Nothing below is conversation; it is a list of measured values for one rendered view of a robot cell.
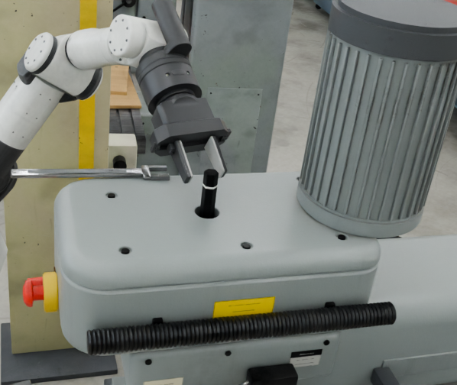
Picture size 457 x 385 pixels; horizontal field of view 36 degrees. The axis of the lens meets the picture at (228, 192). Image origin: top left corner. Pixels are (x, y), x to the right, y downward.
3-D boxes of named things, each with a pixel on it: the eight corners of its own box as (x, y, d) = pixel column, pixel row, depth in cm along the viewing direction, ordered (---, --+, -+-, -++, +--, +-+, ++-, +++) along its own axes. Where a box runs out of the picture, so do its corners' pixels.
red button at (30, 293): (23, 313, 104) (22, 292, 102) (22, 296, 108) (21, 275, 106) (46, 311, 105) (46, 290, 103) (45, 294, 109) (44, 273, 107)
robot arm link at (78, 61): (147, 43, 126) (89, 51, 140) (102, 13, 119) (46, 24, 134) (126, 97, 124) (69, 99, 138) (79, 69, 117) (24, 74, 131)
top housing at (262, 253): (63, 368, 97) (63, 275, 89) (52, 257, 119) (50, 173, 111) (371, 334, 111) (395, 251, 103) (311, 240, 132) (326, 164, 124)
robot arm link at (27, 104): (92, 51, 142) (29, 137, 146) (37, 17, 133) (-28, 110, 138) (109, 76, 133) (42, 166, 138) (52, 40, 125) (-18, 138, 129)
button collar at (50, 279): (44, 321, 105) (43, 289, 102) (43, 296, 110) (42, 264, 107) (58, 319, 105) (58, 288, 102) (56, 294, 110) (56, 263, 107)
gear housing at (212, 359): (128, 406, 106) (131, 357, 101) (108, 302, 126) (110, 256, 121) (334, 380, 115) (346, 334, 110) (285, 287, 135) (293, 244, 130)
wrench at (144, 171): (10, 182, 107) (10, 177, 107) (11, 169, 110) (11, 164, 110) (169, 180, 113) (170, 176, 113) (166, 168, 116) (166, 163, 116)
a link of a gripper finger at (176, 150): (187, 185, 105) (174, 150, 107) (194, 174, 102) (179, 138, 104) (178, 187, 104) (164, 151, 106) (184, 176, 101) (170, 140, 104)
